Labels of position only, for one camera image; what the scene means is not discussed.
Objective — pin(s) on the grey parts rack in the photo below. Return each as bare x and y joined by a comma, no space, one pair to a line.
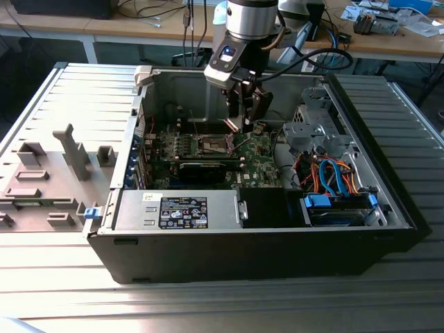
86,194

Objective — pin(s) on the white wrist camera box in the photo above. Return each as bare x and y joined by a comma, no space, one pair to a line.
222,74

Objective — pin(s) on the blue expansion card retainer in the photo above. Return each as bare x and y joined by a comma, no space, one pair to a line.
132,170

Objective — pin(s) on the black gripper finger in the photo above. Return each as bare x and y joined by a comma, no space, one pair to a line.
236,104
258,104

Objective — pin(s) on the green motherboard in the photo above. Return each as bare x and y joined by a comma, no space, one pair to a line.
258,166

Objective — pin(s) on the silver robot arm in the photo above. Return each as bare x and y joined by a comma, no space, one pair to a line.
251,21

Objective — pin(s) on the white paper sheets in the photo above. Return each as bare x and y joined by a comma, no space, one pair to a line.
419,26

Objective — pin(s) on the silver metal device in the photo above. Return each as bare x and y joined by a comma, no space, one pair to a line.
386,26

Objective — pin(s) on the green RAM stick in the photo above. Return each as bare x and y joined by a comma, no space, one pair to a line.
29,204

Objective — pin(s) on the silver metal drive cage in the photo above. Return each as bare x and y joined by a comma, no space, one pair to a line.
312,136

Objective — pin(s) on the pale grey slanted panel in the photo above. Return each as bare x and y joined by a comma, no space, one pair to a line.
296,43

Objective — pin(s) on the black CPU cooler heatsink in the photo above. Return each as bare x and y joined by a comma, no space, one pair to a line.
364,24

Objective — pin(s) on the silver power supply unit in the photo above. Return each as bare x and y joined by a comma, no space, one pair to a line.
138,208

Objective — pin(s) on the black device case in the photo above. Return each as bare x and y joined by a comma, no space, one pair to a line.
62,8

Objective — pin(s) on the blue box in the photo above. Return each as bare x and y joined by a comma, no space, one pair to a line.
411,5

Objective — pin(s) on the blue case latch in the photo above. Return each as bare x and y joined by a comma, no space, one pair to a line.
91,213

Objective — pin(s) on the CPU socket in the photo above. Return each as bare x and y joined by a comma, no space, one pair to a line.
213,145

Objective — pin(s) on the black PC case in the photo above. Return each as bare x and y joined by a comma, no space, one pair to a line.
243,256

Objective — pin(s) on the round coin battery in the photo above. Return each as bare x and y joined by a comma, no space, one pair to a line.
257,131

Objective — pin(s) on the hard disk in blue carrier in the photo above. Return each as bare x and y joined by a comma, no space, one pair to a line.
333,215

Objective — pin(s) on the black upright box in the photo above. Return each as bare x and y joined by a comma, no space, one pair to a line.
316,21

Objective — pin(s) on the black RAM slot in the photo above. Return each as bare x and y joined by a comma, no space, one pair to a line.
166,156
204,130
204,121
204,127

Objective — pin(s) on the silver CPU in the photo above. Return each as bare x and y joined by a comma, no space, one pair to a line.
231,125

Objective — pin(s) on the black expansion card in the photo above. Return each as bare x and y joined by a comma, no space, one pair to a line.
201,172

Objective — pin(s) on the light wooden desk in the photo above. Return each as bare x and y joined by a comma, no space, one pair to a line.
104,27
381,45

